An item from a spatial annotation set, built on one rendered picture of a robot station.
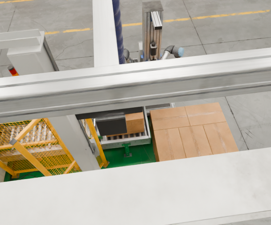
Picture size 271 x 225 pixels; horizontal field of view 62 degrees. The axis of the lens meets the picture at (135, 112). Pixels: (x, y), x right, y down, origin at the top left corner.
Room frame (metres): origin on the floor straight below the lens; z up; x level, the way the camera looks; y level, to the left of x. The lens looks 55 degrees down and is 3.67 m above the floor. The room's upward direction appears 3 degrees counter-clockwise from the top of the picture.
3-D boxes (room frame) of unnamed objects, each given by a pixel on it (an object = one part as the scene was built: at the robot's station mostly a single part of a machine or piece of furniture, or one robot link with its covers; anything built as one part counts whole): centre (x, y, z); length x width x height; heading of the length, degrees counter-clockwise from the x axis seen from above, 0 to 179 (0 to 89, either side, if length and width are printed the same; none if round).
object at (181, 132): (1.73, -0.87, 0.34); 1.20 x 1.00 x 0.40; 94
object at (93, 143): (1.01, 0.51, 1.62); 0.20 x 0.05 x 0.30; 94
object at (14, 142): (1.19, 0.78, 1.05); 0.87 x 0.10 x 2.10; 146
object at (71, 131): (0.90, 0.50, 1.50); 0.30 x 0.30 x 3.00; 4
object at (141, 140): (1.57, 0.97, 0.50); 2.31 x 0.05 x 0.19; 94
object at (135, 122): (1.94, 0.20, 0.75); 0.60 x 0.40 x 0.40; 95
